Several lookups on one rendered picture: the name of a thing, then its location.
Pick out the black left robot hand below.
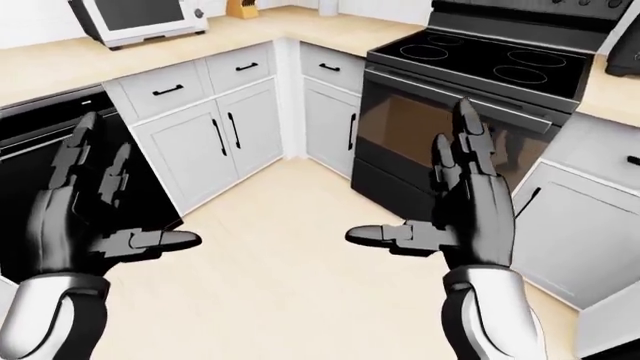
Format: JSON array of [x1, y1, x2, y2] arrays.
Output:
[[20, 111, 203, 285]]

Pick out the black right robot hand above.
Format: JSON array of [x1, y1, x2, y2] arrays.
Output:
[[345, 96, 516, 272]]

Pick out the black electric stove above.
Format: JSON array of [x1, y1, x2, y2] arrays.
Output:
[[350, 0, 637, 220]]

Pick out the white door beside stove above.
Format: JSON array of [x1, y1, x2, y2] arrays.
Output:
[[302, 78, 362, 179]]

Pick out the white drawer beside stove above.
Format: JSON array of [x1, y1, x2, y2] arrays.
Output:
[[299, 41, 367, 94]]

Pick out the black dishwasher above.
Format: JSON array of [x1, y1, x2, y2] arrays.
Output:
[[0, 84, 185, 285]]

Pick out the white cabinet door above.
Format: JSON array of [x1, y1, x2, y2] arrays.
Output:
[[215, 77, 285, 180], [132, 100, 239, 213]]

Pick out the wide white cabinet drawer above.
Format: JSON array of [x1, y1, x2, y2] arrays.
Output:
[[119, 60, 207, 120]]

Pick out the white microwave oven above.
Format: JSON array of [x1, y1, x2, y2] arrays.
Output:
[[67, 0, 210, 52]]

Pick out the black appliance on counter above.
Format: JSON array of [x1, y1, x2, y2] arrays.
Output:
[[603, 14, 640, 78]]

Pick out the narrow white cabinet drawer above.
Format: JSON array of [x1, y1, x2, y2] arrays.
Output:
[[205, 42, 277, 94]]

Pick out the wooden knife block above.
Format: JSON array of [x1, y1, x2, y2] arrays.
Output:
[[225, 0, 260, 20]]

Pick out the white cabinet with black handles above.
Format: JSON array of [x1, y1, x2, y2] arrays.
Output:
[[510, 111, 640, 311]]

